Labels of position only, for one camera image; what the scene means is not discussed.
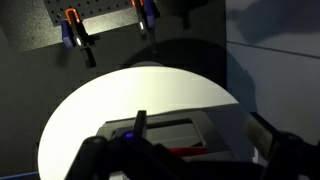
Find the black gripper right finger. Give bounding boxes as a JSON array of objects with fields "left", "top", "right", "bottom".
[{"left": 245, "top": 112, "right": 320, "bottom": 180}]

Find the orange blue clamp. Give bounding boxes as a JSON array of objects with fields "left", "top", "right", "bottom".
[
  {"left": 131, "top": 0, "right": 157, "bottom": 53},
  {"left": 60, "top": 8, "right": 97, "bottom": 69}
]

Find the orange blue clamp left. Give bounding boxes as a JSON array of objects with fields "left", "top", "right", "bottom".
[{"left": 60, "top": 8, "right": 97, "bottom": 69}]

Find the orange blue clamp right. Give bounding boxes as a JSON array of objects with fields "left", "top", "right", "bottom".
[{"left": 131, "top": 0, "right": 157, "bottom": 53}]

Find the round white table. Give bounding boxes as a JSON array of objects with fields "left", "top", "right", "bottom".
[{"left": 38, "top": 66, "right": 254, "bottom": 180}]

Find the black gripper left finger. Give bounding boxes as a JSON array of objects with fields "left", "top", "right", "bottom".
[{"left": 64, "top": 136, "right": 115, "bottom": 180}]

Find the grey toy stove oven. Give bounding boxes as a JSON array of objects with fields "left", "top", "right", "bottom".
[{"left": 94, "top": 103, "right": 259, "bottom": 180}]

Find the grey perforated metal board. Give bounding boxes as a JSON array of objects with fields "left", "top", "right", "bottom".
[{"left": 43, "top": 0, "right": 137, "bottom": 34}]

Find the red oven door handle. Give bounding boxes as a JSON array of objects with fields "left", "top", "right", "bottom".
[{"left": 170, "top": 147, "right": 208, "bottom": 157}]

